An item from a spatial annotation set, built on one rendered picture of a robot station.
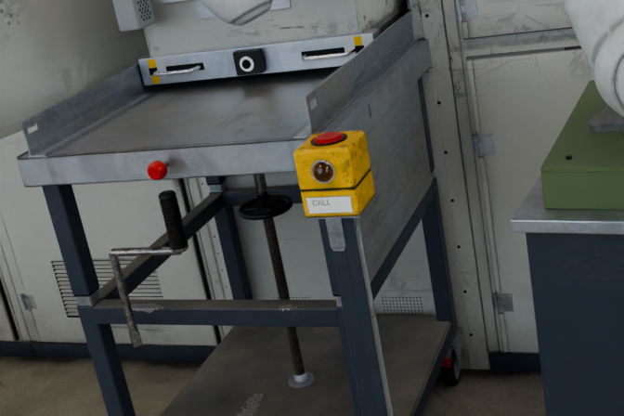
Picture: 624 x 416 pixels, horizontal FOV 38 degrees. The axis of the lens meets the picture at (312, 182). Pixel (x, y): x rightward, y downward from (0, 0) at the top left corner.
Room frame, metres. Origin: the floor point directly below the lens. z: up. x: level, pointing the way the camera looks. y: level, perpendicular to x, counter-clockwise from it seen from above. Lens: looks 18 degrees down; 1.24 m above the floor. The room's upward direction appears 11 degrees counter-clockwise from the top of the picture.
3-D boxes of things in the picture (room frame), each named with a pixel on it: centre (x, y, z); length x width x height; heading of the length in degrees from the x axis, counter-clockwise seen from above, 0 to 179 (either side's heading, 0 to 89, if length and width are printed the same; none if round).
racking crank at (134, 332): (1.53, 0.31, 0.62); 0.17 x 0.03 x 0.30; 68
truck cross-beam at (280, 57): (1.92, 0.07, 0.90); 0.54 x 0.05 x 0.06; 66
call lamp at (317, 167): (1.15, -0.01, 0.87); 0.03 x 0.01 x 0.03; 67
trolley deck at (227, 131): (1.83, 0.11, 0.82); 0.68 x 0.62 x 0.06; 157
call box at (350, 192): (1.19, -0.03, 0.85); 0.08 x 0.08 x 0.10; 67
